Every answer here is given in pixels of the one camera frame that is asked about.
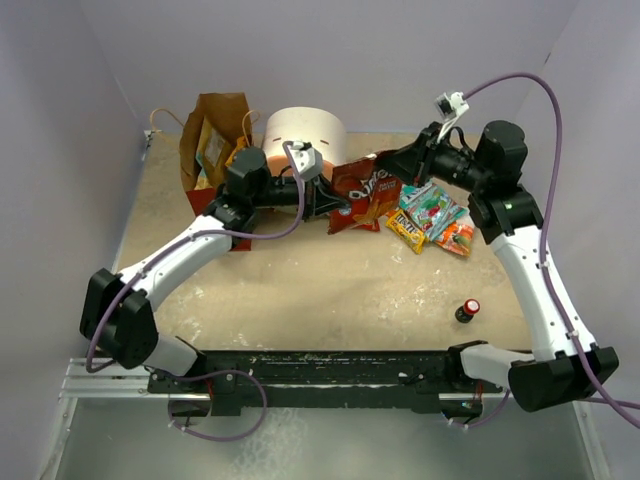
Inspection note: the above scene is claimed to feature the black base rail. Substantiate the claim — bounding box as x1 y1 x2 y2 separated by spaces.
148 350 501 416

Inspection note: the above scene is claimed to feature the yellow M&M's candy pack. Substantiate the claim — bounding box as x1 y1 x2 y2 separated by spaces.
385 210 426 255

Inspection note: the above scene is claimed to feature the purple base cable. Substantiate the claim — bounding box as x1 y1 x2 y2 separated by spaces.
447 389 509 431
167 368 270 442

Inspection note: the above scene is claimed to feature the orange kettle chips bag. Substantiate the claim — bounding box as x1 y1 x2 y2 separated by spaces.
225 136 252 168

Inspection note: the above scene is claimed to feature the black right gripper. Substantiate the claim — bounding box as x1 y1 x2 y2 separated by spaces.
378 121 490 193

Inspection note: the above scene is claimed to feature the red Doritos chip bag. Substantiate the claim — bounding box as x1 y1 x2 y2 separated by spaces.
327 150 402 235

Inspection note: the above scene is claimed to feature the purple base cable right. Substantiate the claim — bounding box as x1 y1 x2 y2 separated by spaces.
447 389 509 431

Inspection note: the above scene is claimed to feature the teal candy pouch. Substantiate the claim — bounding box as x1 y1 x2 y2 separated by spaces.
399 181 468 241

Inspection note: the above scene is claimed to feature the white round drawer cabinet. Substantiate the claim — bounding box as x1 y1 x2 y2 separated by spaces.
262 107 347 180

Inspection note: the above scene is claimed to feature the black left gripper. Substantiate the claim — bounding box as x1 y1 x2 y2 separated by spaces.
250 172 350 222

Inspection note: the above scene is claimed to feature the gold foil snack bag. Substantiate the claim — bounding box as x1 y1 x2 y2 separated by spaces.
195 117 237 189

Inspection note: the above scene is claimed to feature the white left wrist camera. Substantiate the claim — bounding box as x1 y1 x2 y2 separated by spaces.
283 140 324 182

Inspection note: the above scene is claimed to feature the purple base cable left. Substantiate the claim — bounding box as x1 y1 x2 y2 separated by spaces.
167 368 270 442

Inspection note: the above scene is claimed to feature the red emergency stop button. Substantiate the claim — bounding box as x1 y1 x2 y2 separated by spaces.
454 298 481 324

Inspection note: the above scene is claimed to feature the orange white snack bag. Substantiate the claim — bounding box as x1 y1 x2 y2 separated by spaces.
434 214 475 257

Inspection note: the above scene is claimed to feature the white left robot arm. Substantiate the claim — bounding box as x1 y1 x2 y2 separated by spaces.
79 141 346 392

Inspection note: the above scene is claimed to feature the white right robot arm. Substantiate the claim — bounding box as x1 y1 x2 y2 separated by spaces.
376 120 619 412

